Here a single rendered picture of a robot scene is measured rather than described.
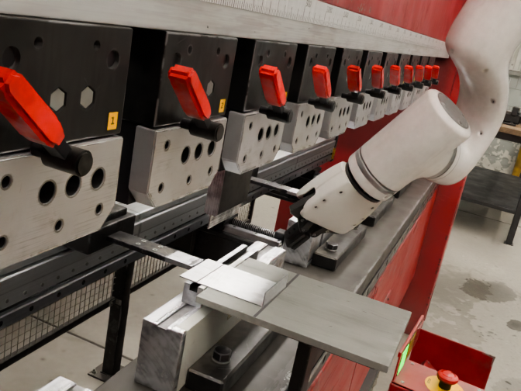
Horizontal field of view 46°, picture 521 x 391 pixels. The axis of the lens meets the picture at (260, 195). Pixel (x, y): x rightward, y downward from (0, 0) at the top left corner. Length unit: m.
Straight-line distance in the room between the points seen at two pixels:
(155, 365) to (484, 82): 0.57
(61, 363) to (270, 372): 1.64
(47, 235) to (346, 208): 0.55
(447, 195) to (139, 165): 2.50
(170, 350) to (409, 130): 0.42
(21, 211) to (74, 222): 0.06
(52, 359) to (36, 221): 2.08
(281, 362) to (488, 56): 0.53
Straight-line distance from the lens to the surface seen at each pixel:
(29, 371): 2.46
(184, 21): 0.58
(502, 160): 8.48
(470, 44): 0.85
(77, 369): 2.47
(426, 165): 0.87
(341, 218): 0.94
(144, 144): 0.57
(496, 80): 0.88
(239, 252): 1.01
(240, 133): 0.74
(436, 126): 0.83
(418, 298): 3.15
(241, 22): 0.69
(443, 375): 1.22
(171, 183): 0.61
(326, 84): 0.91
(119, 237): 0.98
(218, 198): 0.82
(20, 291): 0.94
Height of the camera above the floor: 1.37
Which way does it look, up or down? 16 degrees down
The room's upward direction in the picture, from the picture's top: 11 degrees clockwise
